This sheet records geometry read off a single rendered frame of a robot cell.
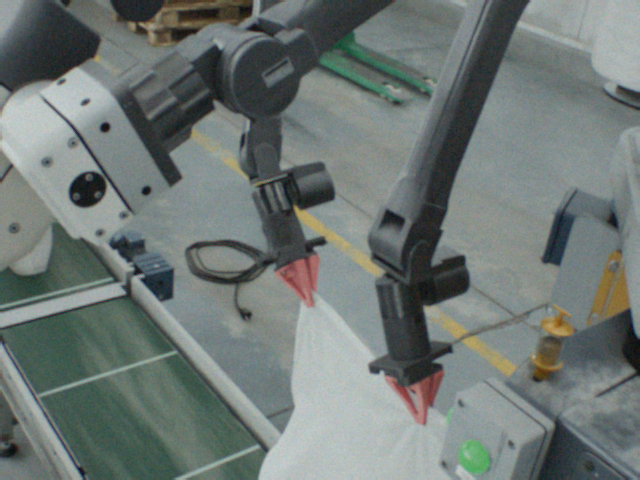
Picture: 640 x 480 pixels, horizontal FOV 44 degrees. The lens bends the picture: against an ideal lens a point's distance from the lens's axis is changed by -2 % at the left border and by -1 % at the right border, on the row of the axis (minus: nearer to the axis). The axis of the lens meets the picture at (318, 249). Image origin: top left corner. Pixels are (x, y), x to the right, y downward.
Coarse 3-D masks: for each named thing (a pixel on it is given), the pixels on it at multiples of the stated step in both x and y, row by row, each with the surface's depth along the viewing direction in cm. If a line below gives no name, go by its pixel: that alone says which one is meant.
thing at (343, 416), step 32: (320, 320) 125; (320, 352) 127; (352, 352) 118; (320, 384) 129; (352, 384) 119; (384, 384) 111; (320, 416) 130; (352, 416) 121; (384, 416) 113; (288, 448) 131; (320, 448) 127; (352, 448) 122; (384, 448) 114; (416, 448) 109
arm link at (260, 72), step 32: (288, 0) 80; (320, 0) 78; (352, 0) 80; (384, 0) 82; (256, 32) 82; (288, 32) 76; (320, 32) 79; (224, 64) 74; (256, 64) 74; (288, 64) 76; (224, 96) 75; (256, 96) 75; (288, 96) 77
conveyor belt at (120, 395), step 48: (48, 336) 219; (96, 336) 222; (144, 336) 225; (48, 384) 203; (96, 384) 205; (144, 384) 207; (192, 384) 209; (96, 432) 190; (144, 432) 192; (192, 432) 194; (240, 432) 196
